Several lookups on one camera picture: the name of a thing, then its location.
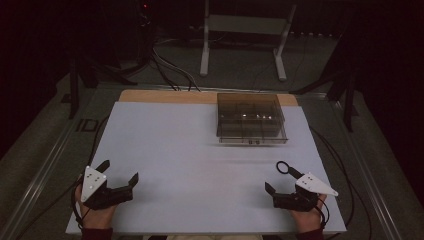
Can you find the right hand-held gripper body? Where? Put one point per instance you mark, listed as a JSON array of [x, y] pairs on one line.
[[300, 201]]

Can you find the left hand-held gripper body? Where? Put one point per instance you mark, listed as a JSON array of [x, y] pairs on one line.
[[111, 196]]

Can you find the clear plastic drawer box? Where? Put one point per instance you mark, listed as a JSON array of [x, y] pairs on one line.
[[250, 116]]

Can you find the person's right hand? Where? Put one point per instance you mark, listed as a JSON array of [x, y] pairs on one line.
[[308, 220]]

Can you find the person's left hand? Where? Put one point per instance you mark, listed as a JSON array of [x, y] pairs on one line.
[[95, 218]]

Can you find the white table sheet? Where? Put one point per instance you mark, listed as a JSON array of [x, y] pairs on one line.
[[186, 166]]

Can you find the black tripod stand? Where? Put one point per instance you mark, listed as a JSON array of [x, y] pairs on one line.
[[348, 100], [74, 90]]

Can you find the dark device with red light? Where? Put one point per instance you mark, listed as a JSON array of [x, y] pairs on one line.
[[144, 30]]

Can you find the white metal stand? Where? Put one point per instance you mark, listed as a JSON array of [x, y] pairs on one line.
[[246, 25]]

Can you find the grey metal rail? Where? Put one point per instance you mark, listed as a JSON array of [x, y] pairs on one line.
[[40, 180], [370, 186]]

